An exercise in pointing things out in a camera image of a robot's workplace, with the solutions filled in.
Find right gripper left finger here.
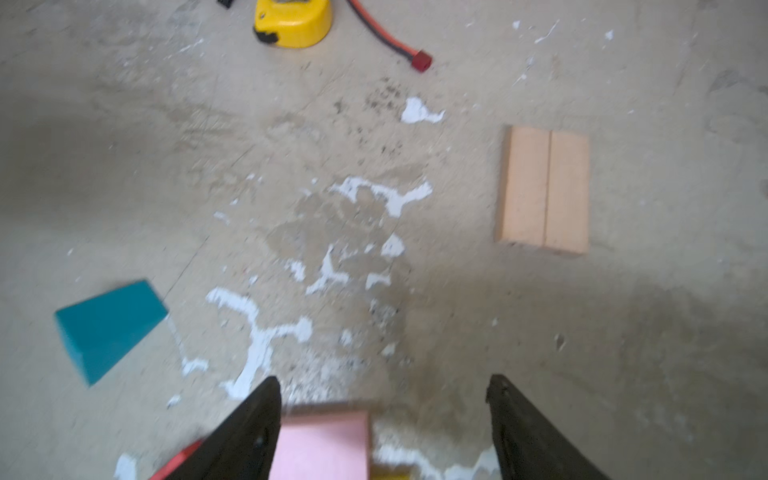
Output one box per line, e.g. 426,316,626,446
168,376,282,480

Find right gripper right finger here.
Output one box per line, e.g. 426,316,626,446
486,374,608,480

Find natural wood plank block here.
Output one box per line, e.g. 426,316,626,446
494,125,550,247

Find yellow red striped block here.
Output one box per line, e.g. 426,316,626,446
370,472,411,480

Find pink block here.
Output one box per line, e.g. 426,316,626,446
269,411,371,480

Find teal wedge block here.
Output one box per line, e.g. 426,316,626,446
54,280,168,387

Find yellow tape measure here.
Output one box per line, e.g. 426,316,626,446
253,0,333,49

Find red black cable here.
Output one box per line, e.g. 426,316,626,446
346,0,434,74

